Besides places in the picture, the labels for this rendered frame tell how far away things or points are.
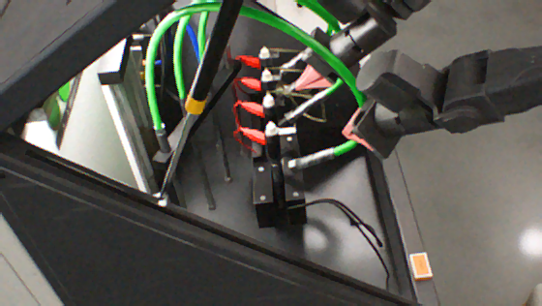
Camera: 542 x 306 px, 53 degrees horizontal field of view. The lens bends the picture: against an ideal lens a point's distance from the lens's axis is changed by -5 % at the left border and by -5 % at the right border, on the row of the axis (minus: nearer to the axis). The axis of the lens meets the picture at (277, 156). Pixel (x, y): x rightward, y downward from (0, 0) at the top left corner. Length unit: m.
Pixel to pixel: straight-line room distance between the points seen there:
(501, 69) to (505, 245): 1.71
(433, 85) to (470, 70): 0.05
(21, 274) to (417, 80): 0.57
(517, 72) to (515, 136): 2.12
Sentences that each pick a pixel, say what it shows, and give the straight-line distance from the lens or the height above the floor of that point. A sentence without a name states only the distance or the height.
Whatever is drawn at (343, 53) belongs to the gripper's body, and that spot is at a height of 1.31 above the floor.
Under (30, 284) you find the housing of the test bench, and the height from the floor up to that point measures 1.21.
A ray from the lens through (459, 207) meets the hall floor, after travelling 2.41.
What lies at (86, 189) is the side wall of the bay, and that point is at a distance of 0.66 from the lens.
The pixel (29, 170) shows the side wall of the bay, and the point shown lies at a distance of 0.65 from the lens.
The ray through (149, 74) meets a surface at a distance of 0.96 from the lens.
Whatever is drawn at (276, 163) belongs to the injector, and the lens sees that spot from 1.10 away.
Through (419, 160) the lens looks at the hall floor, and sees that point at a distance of 2.57.
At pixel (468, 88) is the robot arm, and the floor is 1.42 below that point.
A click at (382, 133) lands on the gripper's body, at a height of 1.28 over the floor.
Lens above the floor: 1.83
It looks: 45 degrees down
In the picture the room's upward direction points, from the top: 7 degrees counter-clockwise
